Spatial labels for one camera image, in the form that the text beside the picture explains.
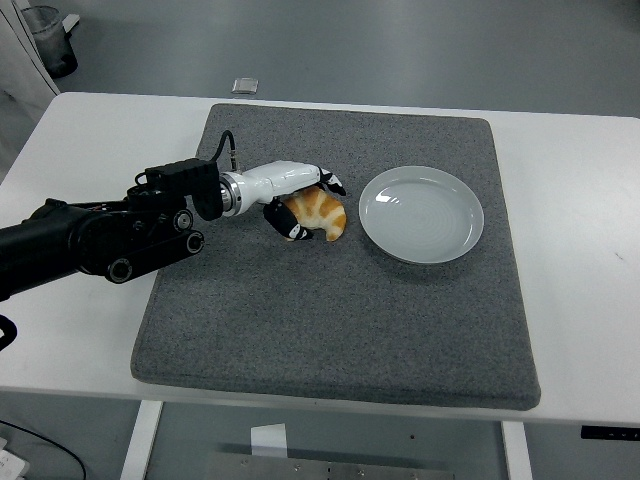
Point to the white table leg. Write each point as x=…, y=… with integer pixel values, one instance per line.
x=516, y=450
x=142, y=440

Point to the croissant bread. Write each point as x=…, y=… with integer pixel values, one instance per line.
x=325, y=210

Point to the black table control panel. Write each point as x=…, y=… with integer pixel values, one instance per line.
x=610, y=433

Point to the grey metal plate with screws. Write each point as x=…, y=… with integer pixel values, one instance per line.
x=330, y=470

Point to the grey felt mat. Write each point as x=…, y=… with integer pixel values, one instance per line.
x=300, y=310

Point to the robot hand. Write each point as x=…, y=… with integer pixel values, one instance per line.
x=280, y=177

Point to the pale grey round plate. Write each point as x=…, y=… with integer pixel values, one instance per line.
x=425, y=225

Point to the white power strip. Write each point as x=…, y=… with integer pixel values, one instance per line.
x=10, y=462

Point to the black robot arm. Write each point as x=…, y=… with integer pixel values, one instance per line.
x=75, y=235

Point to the mesh trash bin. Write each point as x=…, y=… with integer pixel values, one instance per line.
x=50, y=40

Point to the silver floor socket cover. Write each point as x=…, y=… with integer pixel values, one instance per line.
x=245, y=85

